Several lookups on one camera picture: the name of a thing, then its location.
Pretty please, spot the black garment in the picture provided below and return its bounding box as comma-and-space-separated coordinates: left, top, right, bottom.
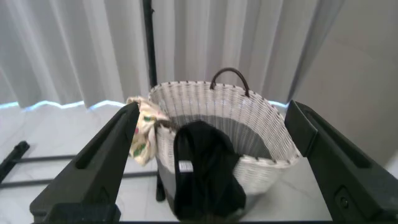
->
173, 120, 247, 222

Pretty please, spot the white curtain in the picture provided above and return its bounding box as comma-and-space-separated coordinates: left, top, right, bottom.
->
0, 0, 346, 110

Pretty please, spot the black clothes rack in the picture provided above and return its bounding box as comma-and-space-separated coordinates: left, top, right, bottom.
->
0, 0, 167, 203

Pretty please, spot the cream printed garment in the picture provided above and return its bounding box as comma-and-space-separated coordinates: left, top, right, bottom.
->
126, 95, 172, 166

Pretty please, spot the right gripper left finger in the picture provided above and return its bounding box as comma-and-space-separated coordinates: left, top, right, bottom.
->
29, 101, 140, 223

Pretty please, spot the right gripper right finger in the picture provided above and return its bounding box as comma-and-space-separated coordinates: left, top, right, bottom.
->
284, 100, 398, 223

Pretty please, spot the white laundry basket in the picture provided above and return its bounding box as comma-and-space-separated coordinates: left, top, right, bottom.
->
148, 67, 302, 218

